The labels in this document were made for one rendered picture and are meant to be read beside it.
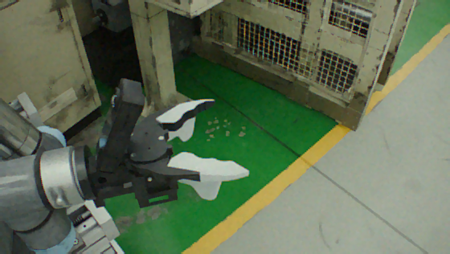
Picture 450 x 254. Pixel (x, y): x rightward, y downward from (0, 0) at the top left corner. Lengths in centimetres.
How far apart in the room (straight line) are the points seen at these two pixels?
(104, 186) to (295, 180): 135
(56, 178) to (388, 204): 157
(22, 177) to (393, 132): 194
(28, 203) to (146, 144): 16
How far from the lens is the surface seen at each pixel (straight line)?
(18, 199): 46
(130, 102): 38
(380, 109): 224
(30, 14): 163
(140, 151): 43
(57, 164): 45
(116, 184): 47
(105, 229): 89
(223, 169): 40
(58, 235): 55
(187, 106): 49
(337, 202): 172
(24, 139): 58
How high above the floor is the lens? 140
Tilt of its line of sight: 46 degrees down
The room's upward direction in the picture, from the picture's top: straight up
